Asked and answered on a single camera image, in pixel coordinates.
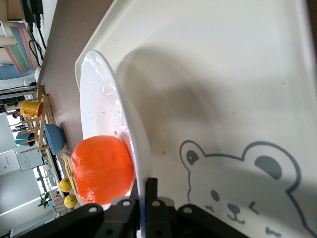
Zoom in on yellow mug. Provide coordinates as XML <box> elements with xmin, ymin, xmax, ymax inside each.
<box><xmin>20</xmin><ymin>100</ymin><xmax>43</xmax><ymax>119</ymax></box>

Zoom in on pastel stacked bowls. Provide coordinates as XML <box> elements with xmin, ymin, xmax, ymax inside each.
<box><xmin>0</xmin><ymin>21</ymin><xmax>42</xmax><ymax>80</ymax></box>

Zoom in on white round plate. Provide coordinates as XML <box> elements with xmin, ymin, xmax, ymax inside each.
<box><xmin>79</xmin><ymin>50</ymin><xmax>146</xmax><ymax>238</ymax></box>

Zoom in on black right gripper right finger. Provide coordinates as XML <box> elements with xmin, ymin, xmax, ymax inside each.
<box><xmin>144</xmin><ymin>177</ymin><xmax>249</xmax><ymax>238</ymax></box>

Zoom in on cream bear print tray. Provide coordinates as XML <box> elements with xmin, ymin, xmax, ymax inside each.
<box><xmin>74</xmin><ymin>0</ymin><xmax>317</xmax><ymax>238</ymax></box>

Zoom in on yellow plastic fork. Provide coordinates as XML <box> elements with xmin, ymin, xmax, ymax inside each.
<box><xmin>61</xmin><ymin>155</ymin><xmax>75</xmax><ymax>195</ymax></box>

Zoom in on green potted plant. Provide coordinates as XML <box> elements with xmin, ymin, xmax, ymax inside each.
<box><xmin>38</xmin><ymin>192</ymin><xmax>54</xmax><ymax>209</ymax></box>

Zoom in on teal mug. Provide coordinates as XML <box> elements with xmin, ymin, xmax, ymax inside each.
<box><xmin>15</xmin><ymin>132</ymin><xmax>35</xmax><ymax>147</ymax></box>

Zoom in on wooden mug rack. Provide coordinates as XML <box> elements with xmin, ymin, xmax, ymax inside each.
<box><xmin>18</xmin><ymin>85</ymin><xmax>56</xmax><ymax>154</ymax></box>

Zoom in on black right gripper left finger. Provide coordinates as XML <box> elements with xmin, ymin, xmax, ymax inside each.
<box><xmin>81</xmin><ymin>197</ymin><xmax>140</xmax><ymax>238</ymax></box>

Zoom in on white board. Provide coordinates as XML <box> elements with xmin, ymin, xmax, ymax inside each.
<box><xmin>13</xmin><ymin>145</ymin><xmax>45</xmax><ymax>173</ymax></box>

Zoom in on person in background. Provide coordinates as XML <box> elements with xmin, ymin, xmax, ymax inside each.
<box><xmin>11</xmin><ymin>111</ymin><xmax>22</xmax><ymax>129</ymax></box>

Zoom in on blue bowl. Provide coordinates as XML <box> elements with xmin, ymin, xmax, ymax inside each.
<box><xmin>44</xmin><ymin>123</ymin><xmax>66</xmax><ymax>155</ymax></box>

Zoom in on black cable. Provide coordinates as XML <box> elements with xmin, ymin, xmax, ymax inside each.
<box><xmin>21</xmin><ymin>0</ymin><xmax>48</xmax><ymax>68</ymax></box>

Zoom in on yellow plastic knife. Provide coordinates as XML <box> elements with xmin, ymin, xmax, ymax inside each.
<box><xmin>69</xmin><ymin>173</ymin><xmax>78</xmax><ymax>196</ymax></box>

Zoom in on orange fruit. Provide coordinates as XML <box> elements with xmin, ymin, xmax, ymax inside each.
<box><xmin>71</xmin><ymin>135</ymin><xmax>136</xmax><ymax>206</ymax></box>

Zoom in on yellow lemon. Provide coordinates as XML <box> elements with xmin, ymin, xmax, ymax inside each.
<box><xmin>58</xmin><ymin>178</ymin><xmax>73</xmax><ymax>193</ymax></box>
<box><xmin>63</xmin><ymin>194</ymin><xmax>78</xmax><ymax>208</ymax></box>

